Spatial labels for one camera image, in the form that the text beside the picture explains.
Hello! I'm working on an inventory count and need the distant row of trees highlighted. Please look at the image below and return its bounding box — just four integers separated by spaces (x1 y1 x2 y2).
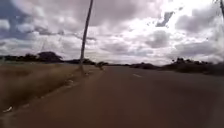
0 51 224 76

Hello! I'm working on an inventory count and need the tall leaning pole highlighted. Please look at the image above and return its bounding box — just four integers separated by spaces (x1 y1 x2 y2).
78 0 95 72

